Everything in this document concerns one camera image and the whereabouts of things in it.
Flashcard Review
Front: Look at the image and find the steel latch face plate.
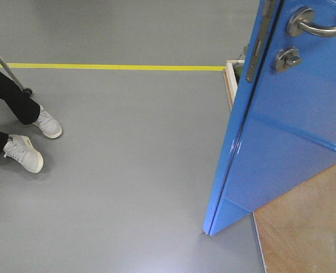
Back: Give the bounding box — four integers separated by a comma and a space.
246, 0, 277, 83

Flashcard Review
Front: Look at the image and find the white sneaker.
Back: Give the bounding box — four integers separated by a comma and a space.
32, 106, 63, 139
3, 134, 44, 173

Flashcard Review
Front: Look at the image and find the steel thumb turn lock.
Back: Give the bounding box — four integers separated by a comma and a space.
274, 47, 302, 73

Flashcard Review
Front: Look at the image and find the yellow floor tape line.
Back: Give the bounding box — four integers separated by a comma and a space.
8, 63, 225, 71

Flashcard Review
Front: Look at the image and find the steel door lever handle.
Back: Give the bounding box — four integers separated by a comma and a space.
286, 6, 336, 38

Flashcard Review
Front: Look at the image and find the green sandbag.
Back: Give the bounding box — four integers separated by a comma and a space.
232, 63, 244, 83

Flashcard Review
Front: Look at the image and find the blue door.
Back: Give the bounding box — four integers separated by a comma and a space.
203, 1, 336, 235

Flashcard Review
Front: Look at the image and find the plywood base platform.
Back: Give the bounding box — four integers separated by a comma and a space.
222, 59, 336, 273

